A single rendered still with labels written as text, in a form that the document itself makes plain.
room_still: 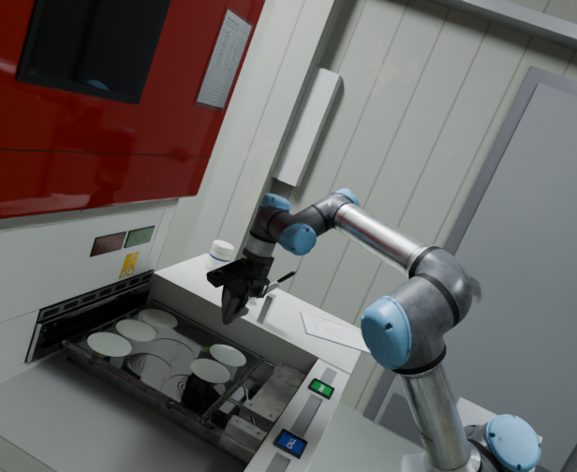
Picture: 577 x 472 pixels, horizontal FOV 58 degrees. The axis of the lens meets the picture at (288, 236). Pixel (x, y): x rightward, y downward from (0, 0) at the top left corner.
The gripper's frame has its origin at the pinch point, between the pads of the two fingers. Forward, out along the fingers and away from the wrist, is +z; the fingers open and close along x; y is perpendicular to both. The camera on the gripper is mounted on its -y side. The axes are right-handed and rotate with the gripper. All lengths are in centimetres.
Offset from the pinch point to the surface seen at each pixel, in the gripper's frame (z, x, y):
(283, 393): 9.2, -20.5, 8.8
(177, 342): 7.3, 1.8, -10.8
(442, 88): -95, 76, 164
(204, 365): 7.2, -8.7, -9.1
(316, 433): 1.2, -41.7, -4.6
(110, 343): 7.2, 2.8, -28.7
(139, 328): 7.2, 8.7, -18.4
